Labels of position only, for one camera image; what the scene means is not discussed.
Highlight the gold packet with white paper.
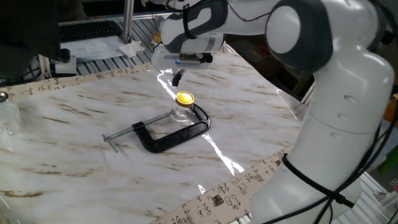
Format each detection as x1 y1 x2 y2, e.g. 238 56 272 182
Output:
151 30 163 46

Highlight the aluminium frame post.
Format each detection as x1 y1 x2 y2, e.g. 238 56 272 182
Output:
300 79 317 106
122 0 135 44
37 54 52 80

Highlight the black C-clamp with steel screw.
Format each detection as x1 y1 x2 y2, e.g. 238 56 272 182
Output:
101 103 211 154

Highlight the gold metal jar lid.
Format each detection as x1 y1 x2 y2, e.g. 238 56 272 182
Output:
175 91 195 108

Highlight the crumpled white tissue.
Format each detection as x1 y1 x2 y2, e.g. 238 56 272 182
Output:
119 39 146 59

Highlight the stack of printed papers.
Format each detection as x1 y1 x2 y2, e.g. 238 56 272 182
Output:
60 35 131 63

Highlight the empty clear jar silver lid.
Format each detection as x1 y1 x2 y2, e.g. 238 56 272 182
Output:
0 91 22 138

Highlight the marble pattern plastic sheet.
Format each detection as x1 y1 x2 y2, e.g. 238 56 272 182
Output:
0 51 308 224

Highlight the small clear glass jar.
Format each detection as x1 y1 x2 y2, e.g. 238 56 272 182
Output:
170 104 195 124

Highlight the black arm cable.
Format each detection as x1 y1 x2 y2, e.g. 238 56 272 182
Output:
152 0 398 224

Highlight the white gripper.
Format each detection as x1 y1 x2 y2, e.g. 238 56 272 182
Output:
151 45 214 87

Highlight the green object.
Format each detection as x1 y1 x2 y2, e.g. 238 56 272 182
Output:
377 154 398 177

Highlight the black computer keyboard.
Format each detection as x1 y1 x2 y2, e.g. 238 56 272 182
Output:
58 20 124 43

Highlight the beige calligraphy paper sheet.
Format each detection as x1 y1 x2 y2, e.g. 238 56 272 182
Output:
0 42 295 224

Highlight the white block with black knob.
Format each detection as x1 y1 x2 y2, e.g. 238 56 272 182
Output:
49 48 78 77

